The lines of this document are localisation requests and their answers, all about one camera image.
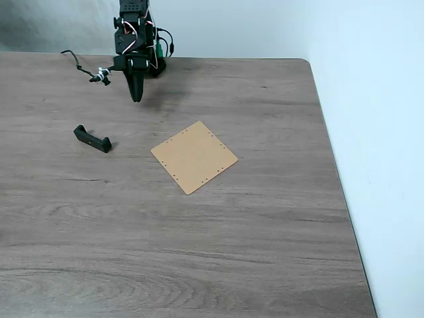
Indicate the black block with raised ends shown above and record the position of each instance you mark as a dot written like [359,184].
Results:
[92,140]

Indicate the green connector block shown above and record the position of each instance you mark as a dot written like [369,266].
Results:
[159,51]

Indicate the tan square board with holes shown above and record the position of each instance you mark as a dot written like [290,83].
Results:
[194,157]

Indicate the small camera on black bracket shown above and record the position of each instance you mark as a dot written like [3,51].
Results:
[103,75]

